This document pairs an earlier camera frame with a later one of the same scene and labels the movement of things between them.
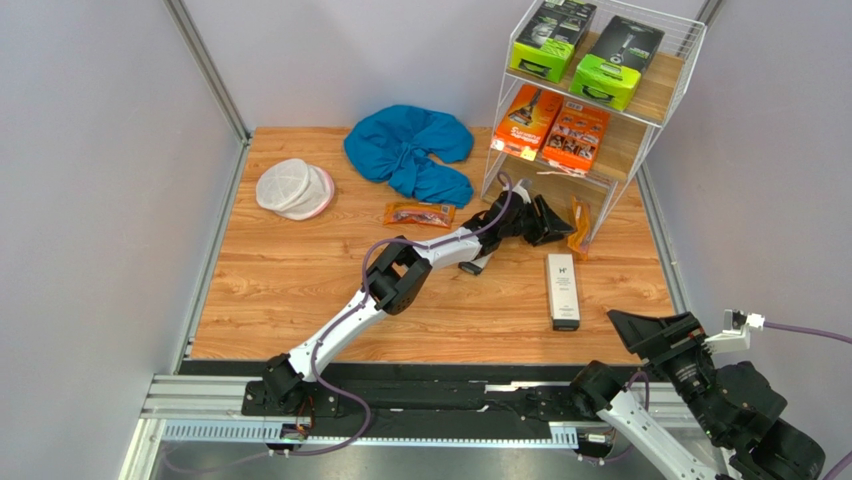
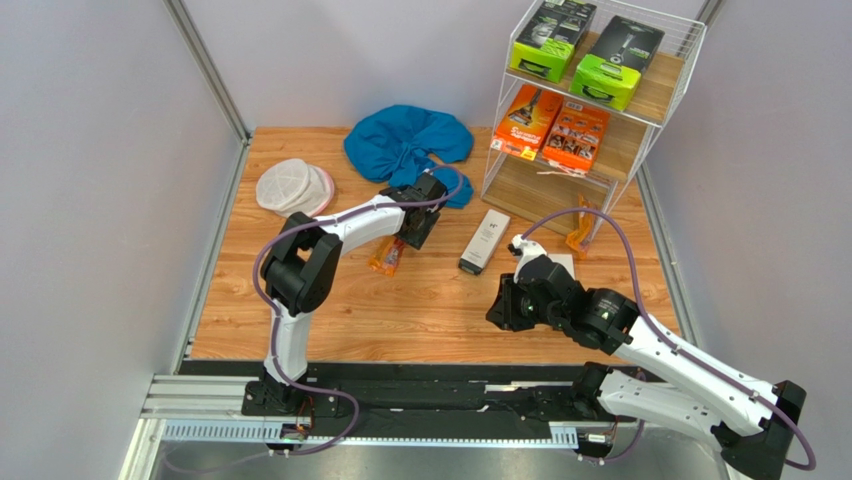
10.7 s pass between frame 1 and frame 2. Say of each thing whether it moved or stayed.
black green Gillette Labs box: stayed
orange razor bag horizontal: moved
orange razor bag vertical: stayed
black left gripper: moved
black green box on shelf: stayed
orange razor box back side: stayed
